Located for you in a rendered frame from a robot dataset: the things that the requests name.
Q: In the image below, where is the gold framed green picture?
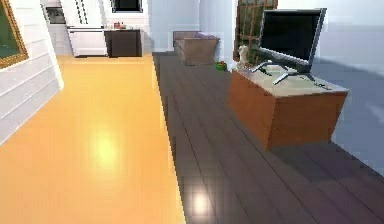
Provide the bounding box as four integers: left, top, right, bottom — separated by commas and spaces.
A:
0, 0, 30, 70

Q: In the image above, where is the white fridge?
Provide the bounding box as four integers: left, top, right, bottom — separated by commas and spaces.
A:
59, 0, 108, 58

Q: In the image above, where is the black flat television set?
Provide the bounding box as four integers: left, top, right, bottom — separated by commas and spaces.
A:
250, 7, 328, 86

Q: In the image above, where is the black framed window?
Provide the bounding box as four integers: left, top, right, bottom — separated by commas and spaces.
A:
110, 0, 144, 14

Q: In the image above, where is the brown framed window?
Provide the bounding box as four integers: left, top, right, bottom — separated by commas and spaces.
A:
233, 0, 279, 66

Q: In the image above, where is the brown wooden television cabinet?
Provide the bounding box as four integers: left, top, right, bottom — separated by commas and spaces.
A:
227, 64, 350, 152

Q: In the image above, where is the dark brown kitchen cabinet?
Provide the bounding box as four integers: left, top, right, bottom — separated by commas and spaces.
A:
103, 28, 143, 58

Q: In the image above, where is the white small statue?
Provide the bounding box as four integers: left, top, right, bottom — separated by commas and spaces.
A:
237, 44, 251, 69

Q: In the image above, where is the white wall oven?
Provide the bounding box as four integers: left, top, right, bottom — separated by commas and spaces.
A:
44, 0, 67, 26

